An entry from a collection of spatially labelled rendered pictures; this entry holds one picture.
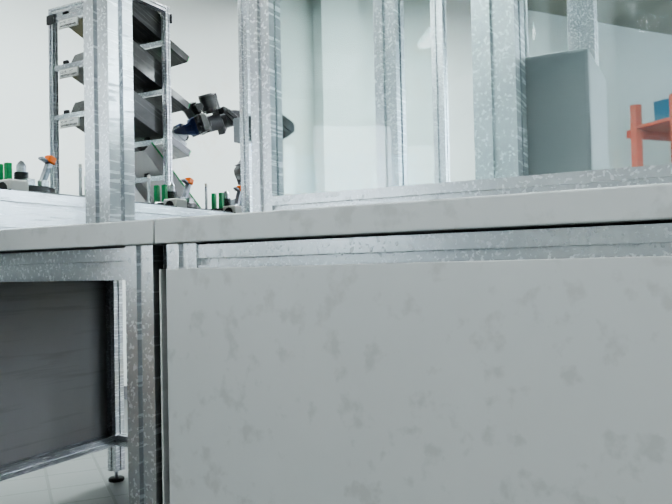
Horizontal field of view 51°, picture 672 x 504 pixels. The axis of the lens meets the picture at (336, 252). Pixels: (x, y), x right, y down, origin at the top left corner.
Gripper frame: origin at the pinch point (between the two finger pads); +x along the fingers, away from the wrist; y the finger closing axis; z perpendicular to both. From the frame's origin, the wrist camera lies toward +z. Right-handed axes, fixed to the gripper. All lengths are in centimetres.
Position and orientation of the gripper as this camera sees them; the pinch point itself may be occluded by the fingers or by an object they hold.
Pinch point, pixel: (179, 131)
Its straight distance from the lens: 251.1
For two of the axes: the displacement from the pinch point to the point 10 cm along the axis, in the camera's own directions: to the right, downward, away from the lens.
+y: 6.7, -1.1, -7.4
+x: -6.8, 3.1, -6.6
